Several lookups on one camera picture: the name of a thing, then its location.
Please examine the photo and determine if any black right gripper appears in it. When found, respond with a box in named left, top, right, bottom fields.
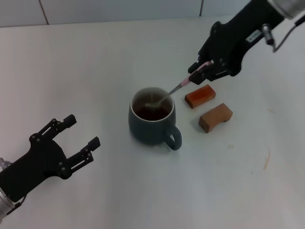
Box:
left=188, top=0, right=285, bottom=85

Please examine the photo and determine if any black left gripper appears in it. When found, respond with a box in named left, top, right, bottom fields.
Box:
left=0, top=114, right=101, bottom=204

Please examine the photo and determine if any pink handled metal spoon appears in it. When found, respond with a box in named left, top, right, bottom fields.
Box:
left=144, top=61, right=214, bottom=108

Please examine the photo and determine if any grey ceramic cup with tea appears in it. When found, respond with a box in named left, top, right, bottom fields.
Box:
left=128, top=86, right=183, bottom=151

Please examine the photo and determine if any reddish flat wooden block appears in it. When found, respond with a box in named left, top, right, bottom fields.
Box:
left=184, top=84, right=217, bottom=109

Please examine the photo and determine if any light notched wooden block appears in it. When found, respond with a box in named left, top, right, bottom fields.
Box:
left=198, top=103, right=234, bottom=134

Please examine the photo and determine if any silver cable plug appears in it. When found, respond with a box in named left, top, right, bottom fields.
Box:
left=0, top=157, right=11, bottom=170
left=261, top=23, right=275, bottom=46

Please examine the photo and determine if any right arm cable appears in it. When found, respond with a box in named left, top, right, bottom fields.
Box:
left=273, top=14, right=305, bottom=53

